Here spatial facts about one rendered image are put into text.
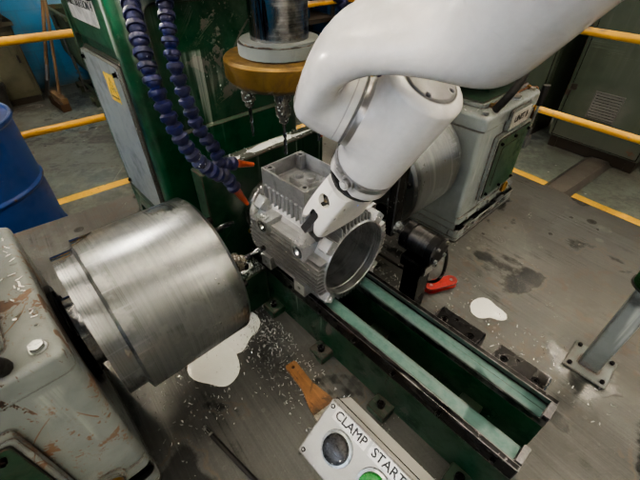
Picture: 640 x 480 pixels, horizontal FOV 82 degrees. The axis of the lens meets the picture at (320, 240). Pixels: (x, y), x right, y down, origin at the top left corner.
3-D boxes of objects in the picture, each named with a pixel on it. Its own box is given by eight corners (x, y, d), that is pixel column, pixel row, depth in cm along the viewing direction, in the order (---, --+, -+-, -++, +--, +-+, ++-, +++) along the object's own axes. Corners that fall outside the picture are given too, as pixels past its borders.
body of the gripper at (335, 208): (350, 210, 45) (319, 247, 54) (403, 180, 50) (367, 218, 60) (315, 162, 46) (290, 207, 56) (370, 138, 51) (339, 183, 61)
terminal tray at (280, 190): (263, 200, 73) (259, 168, 69) (303, 180, 79) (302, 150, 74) (304, 227, 67) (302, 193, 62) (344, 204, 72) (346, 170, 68)
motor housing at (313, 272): (254, 266, 81) (243, 192, 69) (317, 229, 91) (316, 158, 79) (318, 319, 70) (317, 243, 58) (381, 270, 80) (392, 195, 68)
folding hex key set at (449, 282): (428, 295, 90) (429, 290, 89) (420, 287, 93) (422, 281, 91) (458, 287, 92) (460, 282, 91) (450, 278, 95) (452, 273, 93)
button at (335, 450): (323, 447, 41) (315, 450, 39) (338, 425, 41) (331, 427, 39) (343, 470, 39) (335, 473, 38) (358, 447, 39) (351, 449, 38)
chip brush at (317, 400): (279, 370, 75) (279, 369, 74) (299, 358, 77) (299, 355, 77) (345, 460, 62) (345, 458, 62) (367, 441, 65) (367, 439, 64)
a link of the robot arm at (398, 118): (324, 169, 43) (392, 201, 45) (376, 81, 32) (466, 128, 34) (340, 122, 48) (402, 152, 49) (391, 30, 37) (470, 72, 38)
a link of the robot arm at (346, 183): (364, 202, 43) (352, 214, 46) (410, 176, 48) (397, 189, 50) (321, 148, 45) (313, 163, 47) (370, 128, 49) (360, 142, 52)
